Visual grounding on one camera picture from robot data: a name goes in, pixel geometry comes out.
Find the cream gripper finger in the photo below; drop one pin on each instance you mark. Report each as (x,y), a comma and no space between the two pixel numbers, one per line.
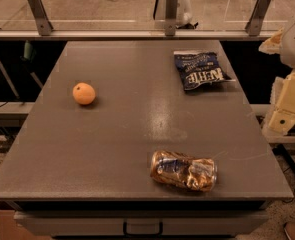
(283,104)
(272,45)

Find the blue chip bag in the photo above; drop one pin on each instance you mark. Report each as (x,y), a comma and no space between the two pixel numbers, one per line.
(197,68)

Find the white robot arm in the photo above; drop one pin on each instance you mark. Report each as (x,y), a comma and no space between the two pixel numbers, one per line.
(287,50)

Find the crushed orange soda can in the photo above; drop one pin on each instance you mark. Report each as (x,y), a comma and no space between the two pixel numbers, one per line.
(183,171)

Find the orange fruit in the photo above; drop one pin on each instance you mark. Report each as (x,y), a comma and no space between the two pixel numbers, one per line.
(83,93)

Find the grey table drawer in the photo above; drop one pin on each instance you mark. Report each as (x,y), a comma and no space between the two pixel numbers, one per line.
(178,223)

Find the right metal bracket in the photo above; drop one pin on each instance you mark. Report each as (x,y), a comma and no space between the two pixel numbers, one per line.
(254,25)

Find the metal bracket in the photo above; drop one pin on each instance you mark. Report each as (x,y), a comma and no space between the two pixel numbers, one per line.
(254,25)
(170,17)
(44,26)

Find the middle metal bracket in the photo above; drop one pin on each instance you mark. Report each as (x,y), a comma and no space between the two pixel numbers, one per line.
(170,17)

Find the black drawer handle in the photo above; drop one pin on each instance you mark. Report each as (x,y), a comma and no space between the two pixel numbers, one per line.
(142,229)

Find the left metal bracket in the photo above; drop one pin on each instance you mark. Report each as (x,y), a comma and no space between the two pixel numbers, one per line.
(44,26)

